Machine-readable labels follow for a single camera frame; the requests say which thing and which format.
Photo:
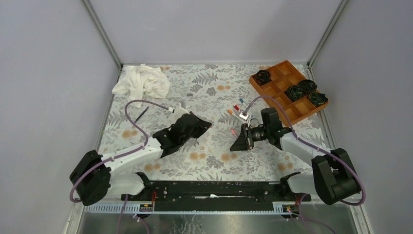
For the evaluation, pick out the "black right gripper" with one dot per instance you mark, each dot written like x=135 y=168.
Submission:
x=244 y=141

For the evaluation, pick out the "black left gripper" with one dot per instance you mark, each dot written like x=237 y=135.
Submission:
x=202 y=126

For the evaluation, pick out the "pink pen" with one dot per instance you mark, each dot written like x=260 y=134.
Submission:
x=233 y=132

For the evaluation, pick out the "white pen blue tip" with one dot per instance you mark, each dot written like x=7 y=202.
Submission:
x=243 y=103

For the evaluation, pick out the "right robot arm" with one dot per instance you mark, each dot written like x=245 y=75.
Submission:
x=333 y=177

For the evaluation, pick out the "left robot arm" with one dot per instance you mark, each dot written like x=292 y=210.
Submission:
x=98 y=176

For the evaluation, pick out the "black pen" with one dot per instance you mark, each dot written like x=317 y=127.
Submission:
x=141 y=114

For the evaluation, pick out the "floral patterned mat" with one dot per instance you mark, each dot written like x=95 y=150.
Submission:
x=208 y=91

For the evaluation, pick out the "white crumpled cloth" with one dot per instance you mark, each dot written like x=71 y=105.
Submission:
x=142 y=80

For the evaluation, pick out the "orange compartment tray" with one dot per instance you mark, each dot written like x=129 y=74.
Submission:
x=287 y=90

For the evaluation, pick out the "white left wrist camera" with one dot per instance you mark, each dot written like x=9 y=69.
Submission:
x=178 y=111

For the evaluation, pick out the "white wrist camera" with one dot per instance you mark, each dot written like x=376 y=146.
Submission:
x=178 y=111
x=245 y=116

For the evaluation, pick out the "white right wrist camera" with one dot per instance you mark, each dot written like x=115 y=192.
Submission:
x=245 y=116

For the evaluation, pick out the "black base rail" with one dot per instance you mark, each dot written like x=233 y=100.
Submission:
x=213 y=196

